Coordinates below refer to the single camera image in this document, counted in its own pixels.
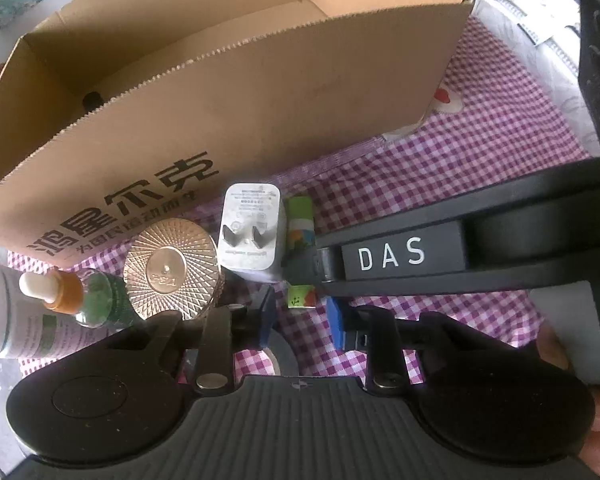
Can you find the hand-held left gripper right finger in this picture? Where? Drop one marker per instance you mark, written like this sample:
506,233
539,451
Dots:
342,325

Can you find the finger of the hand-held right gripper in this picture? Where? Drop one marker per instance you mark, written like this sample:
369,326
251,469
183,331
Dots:
390,230
305,267

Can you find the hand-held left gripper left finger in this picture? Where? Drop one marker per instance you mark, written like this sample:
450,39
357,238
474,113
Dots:
266,320

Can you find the green patterned small tube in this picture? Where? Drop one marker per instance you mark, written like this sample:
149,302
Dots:
300,220

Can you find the white charger plug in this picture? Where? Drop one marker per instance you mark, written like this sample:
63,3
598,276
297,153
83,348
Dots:
250,225

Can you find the gold lid jar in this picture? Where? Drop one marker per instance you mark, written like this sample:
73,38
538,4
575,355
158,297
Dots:
170,265

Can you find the brown cardboard box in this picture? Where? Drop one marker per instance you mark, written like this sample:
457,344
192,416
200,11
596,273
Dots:
280,85

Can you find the black tape roll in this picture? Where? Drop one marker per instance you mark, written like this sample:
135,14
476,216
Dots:
282,355

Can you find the purple checked cloth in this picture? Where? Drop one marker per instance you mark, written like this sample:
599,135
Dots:
430,170

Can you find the green dropper bottle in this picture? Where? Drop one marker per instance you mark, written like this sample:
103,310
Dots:
100,300

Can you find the white quilted blanket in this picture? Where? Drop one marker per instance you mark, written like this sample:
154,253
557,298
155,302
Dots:
545,70

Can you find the white plastic bottle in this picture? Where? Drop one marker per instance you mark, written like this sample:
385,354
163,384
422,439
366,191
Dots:
10,320

